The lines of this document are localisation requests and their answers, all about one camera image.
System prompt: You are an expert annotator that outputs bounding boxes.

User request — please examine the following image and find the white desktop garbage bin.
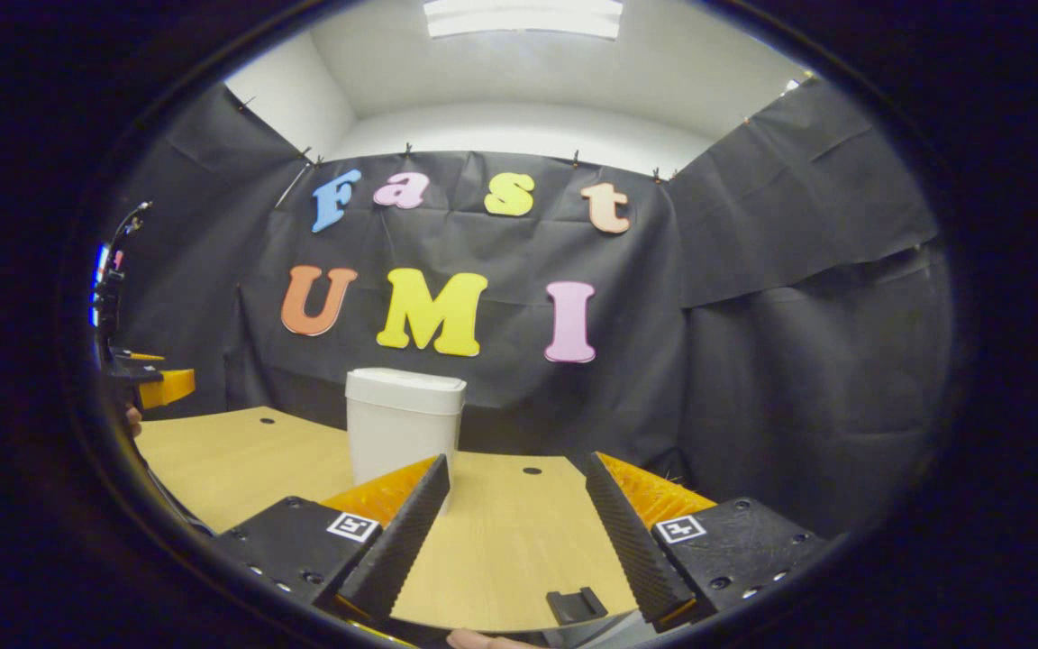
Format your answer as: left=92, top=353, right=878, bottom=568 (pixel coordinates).
left=344, top=367, right=468, bottom=515

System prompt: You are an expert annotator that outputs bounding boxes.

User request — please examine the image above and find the wooden desktop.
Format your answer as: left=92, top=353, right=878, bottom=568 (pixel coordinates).
left=136, top=406, right=664, bottom=634

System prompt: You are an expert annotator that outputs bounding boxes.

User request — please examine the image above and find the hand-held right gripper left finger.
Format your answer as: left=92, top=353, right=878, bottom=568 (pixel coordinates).
left=211, top=453, right=451, bottom=630

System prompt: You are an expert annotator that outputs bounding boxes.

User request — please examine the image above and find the black backdrop cloth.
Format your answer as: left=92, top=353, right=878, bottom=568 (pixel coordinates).
left=100, top=79, right=957, bottom=542

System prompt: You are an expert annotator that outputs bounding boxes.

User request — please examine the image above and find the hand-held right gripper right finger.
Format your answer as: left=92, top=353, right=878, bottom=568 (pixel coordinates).
left=585, top=452, right=831, bottom=635

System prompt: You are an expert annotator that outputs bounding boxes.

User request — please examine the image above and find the ceiling light panel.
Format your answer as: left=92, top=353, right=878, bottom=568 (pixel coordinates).
left=423, top=0, right=625, bottom=41

